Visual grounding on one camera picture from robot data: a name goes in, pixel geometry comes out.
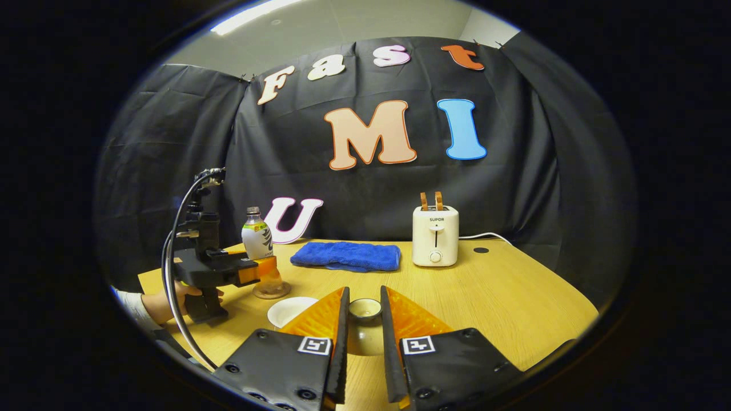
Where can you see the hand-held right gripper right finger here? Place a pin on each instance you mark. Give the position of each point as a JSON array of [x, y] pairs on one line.
[[391, 354]]

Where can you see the white teacup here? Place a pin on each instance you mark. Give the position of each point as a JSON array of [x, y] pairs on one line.
[[288, 311]]

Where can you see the white toaster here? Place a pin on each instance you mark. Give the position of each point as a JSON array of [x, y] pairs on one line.
[[435, 240]]

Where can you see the brown toast slice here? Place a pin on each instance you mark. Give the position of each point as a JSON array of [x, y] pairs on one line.
[[424, 201], [438, 200]]

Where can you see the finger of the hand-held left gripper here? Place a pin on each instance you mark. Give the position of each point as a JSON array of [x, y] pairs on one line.
[[264, 268], [235, 249]]

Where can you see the round cork coaster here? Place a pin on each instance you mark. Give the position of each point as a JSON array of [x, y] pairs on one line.
[[273, 292]]

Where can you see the blue towel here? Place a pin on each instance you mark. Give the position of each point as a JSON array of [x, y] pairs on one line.
[[345, 256]]

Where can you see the orange drink water bottle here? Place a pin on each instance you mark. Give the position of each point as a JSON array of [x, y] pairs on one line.
[[257, 234]]

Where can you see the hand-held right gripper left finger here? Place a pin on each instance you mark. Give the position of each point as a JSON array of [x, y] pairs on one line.
[[337, 354]]

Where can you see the black backdrop cloth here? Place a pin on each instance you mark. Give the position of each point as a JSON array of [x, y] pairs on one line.
[[542, 182]]

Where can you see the ceiling light panel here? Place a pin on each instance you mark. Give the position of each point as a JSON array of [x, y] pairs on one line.
[[251, 16]]

